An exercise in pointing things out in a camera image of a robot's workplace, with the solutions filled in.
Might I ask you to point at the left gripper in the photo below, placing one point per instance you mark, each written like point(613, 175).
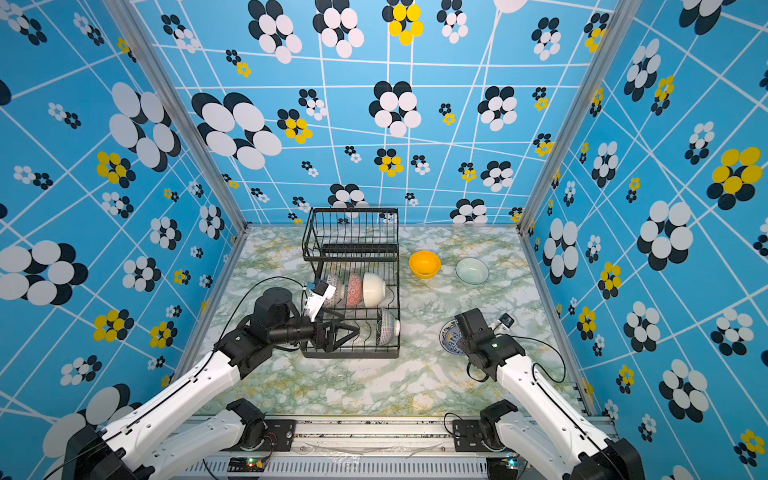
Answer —
point(324, 341)

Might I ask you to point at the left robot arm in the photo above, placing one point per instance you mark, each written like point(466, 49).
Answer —
point(236, 355)

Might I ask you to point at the black two-tier dish rack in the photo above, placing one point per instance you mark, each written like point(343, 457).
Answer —
point(355, 240)

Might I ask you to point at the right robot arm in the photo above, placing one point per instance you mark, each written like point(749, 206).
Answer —
point(540, 402)

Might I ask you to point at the blue yellow floral bowl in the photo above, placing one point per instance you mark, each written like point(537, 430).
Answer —
point(449, 337)

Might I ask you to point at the dark blue patterned bowl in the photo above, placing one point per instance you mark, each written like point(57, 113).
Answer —
point(388, 327)

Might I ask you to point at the pale green glass bowl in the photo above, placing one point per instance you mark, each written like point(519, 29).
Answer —
point(472, 271)

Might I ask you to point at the white red lattice bowl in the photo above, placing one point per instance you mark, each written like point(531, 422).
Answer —
point(337, 283)

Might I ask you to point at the aluminium front rail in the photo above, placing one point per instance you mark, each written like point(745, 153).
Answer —
point(372, 447)

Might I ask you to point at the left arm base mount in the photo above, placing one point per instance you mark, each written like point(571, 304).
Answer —
point(270, 435)

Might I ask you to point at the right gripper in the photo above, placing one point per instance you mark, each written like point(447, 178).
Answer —
point(464, 345)

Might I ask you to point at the plain white bowl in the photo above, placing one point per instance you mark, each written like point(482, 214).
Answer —
point(374, 290)

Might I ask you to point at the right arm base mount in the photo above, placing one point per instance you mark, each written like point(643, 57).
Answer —
point(475, 436)

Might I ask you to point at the black floral pink bowl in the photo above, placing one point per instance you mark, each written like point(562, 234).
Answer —
point(354, 291)

